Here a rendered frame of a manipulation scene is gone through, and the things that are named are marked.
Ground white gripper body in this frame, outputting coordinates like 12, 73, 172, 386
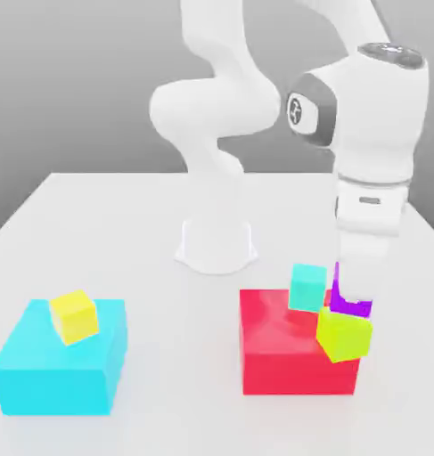
334, 180, 407, 239

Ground small purple cube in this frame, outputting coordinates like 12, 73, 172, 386
329, 261, 373, 320

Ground small turquoise cube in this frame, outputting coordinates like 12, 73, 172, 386
288, 263, 329, 314

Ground small lime cube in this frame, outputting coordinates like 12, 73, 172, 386
315, 305, 374, 365

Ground small yellow cube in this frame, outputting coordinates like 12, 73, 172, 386
48, 289, 101, 346

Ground large red box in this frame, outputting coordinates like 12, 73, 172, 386
239, 288, 363, 397

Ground large cyan box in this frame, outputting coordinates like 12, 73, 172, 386
0, 297, 129, 418

